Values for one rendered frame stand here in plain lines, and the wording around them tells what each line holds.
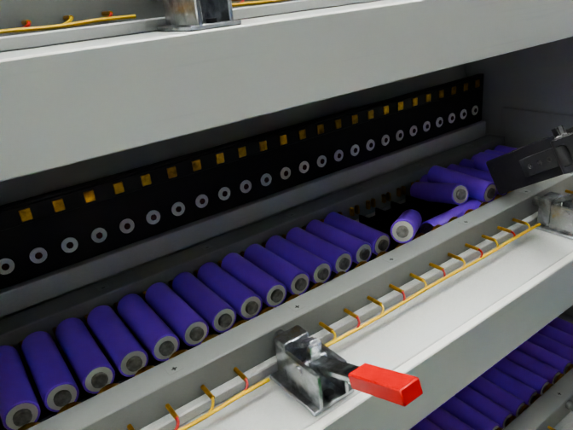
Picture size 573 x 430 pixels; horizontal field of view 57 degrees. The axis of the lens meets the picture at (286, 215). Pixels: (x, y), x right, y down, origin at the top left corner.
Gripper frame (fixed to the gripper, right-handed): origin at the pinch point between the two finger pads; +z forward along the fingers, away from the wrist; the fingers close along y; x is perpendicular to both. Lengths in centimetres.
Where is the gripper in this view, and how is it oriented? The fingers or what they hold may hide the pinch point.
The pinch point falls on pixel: (541, 159)
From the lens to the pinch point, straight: 47.4
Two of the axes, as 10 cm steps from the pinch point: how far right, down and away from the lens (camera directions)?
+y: 8.0, -3.1, 5.2
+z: -4.7, 2.3, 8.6
